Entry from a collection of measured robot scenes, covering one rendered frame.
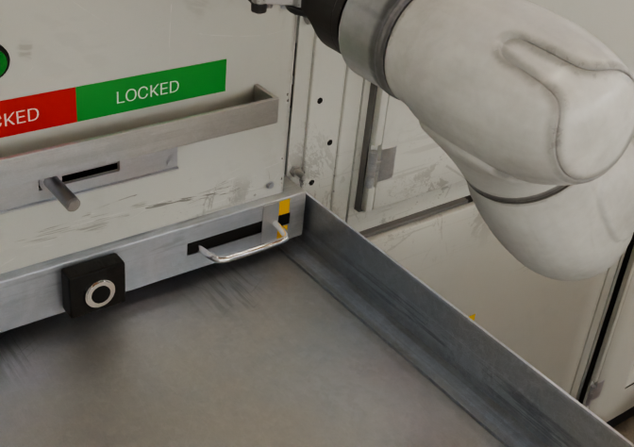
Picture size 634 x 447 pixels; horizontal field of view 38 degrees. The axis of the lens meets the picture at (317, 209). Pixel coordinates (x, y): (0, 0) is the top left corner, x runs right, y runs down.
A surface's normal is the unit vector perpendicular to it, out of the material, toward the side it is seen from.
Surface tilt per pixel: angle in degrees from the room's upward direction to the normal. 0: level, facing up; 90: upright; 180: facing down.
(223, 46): 90
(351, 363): 0
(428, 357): 0
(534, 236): 119
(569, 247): 111
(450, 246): 90
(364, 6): 59
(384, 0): 47
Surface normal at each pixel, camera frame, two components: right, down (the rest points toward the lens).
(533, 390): -0.80, 0.25
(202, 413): 0.09, -0.85
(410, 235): 0.59, 0.46
